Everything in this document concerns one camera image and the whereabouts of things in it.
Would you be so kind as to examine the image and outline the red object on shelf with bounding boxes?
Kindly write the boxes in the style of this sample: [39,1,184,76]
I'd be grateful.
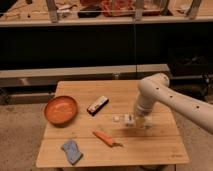
[101,0,133,17]

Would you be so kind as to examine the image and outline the black hanging cable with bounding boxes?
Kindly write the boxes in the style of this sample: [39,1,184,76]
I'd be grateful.
[132,15,139,80]

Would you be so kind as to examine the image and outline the long grey bench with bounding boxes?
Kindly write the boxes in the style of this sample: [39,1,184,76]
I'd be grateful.
[0,64,169,87]

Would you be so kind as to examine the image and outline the orange bowl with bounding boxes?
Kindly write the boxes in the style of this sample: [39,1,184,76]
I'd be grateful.
[44,96,78,125]

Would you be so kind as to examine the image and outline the blue sponge cloth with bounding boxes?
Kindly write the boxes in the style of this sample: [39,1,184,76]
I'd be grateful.
[61,140,83,165]

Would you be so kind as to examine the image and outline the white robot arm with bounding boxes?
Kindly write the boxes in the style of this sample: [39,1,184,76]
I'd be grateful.
[133,73,213,135]

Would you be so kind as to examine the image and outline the dark rectangular box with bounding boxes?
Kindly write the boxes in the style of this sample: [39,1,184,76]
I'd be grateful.
[87,96,109,116]

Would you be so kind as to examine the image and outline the white labelled bottle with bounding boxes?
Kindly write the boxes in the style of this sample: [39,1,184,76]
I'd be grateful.
[113,114,135,127]

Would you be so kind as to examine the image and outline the black object on shelf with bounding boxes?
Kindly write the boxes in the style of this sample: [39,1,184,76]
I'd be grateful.
[77,5,101,18]

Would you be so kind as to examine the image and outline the orange toy carrot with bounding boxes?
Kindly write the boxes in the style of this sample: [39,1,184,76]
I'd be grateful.
[93,131,122,147]

